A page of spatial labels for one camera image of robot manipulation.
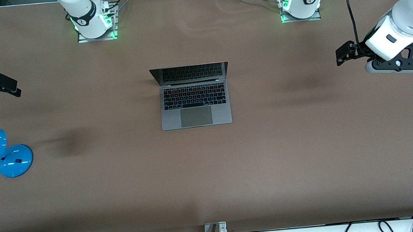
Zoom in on grey laptop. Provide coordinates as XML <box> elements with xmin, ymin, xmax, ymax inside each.
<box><xmin>149</xmin><ymin>60</ymin><xmax>236</xmax><ymax>133</ymax></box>

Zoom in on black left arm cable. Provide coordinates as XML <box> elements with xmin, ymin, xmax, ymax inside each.
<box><xmin>346</xmin><ymin>0</ymin><xmax>368</xmax><ymax>48</ymax></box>

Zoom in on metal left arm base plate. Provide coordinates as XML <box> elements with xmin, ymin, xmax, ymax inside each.
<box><xmin>277</xmin><ymin>0</ymin><xmax>323</xmax><ymax>25</ymax></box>

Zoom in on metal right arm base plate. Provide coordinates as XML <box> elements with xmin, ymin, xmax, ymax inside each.
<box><xmin>74</xmin><ymin>4</ymin><xmax>121</xmax><ymax>44</ymax></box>

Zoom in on black base connector cables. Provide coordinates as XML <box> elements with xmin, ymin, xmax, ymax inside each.
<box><xmin>98</xmin><ymin>0</ymin><xmax>138</xmax><ymax>16</ymax></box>

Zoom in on grey metal bracket plate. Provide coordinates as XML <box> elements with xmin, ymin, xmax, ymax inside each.
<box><xmin>204</xmin><ymin>221</ymin><xmax>228</xmax><ymax>232</ymax></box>

